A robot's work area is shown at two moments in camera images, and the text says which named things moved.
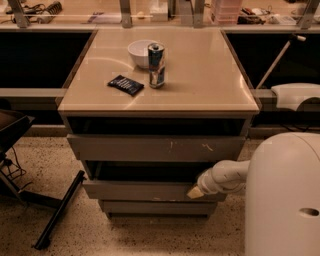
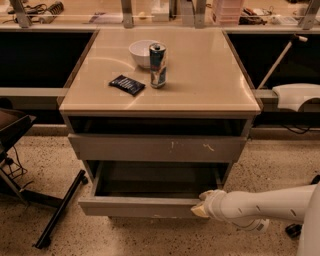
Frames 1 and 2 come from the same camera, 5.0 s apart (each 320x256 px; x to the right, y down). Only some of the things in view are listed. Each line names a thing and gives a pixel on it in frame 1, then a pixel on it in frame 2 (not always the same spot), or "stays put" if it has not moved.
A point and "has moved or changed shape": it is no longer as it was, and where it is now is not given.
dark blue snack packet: x=125 y=85 stays put
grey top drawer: x=154 y=148 stays put
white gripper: x=204 y=182 → x=211 y=202
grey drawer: x=158 y=181 has moved or changed shape
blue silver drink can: x=156 y=65 stays put
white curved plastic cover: x=291 y=95 stays put
